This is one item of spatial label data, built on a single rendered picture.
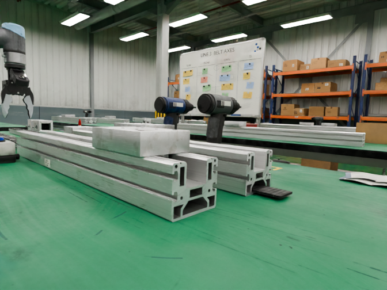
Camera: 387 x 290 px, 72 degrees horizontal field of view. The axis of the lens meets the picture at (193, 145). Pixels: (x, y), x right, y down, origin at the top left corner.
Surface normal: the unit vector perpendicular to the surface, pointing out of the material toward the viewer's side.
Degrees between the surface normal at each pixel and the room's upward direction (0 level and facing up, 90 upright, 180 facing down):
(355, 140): 90
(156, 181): 90
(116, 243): 0
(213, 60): 90
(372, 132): 89
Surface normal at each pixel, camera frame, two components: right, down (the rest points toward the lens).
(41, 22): 0.73, 0.09
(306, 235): 0.04, -0.99
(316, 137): -0.65, 0.06
